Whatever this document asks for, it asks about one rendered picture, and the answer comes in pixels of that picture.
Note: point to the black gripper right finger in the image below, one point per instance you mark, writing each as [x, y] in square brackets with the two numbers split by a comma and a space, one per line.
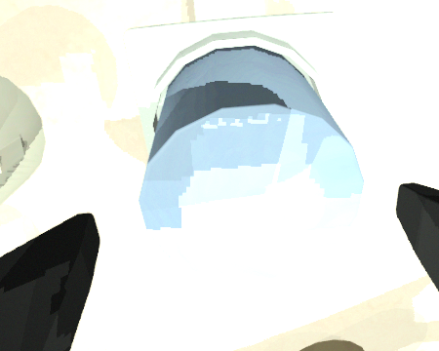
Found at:
[417, 208]

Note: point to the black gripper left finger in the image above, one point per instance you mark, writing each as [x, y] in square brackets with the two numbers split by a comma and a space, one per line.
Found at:
[44, 285]

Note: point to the grey balance beam with flat pans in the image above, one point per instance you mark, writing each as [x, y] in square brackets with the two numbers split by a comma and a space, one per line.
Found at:
[156, 54]

